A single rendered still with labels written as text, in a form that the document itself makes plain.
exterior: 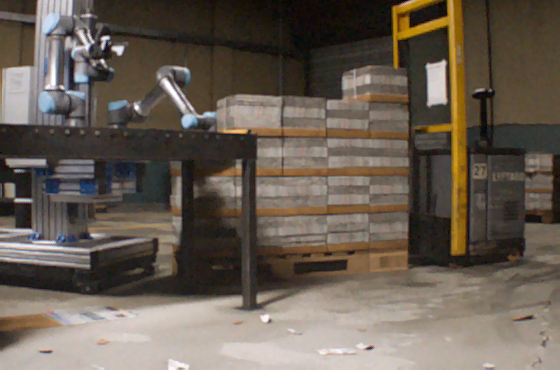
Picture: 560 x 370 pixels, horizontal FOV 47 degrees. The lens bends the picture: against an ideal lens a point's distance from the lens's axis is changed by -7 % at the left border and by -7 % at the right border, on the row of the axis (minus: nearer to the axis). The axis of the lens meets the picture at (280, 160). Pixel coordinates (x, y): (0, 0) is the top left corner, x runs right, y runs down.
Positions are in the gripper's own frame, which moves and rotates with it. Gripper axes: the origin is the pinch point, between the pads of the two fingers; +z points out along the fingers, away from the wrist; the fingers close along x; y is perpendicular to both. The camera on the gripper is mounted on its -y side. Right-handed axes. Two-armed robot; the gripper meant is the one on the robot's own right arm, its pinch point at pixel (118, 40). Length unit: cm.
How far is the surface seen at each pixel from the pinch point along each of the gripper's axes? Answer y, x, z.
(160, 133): 46, 0, 40
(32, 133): 55, 55, 32
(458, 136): 9, -216, 67
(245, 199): 67, -49, 45
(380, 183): 43, -187, 29
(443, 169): 26, -246, 42
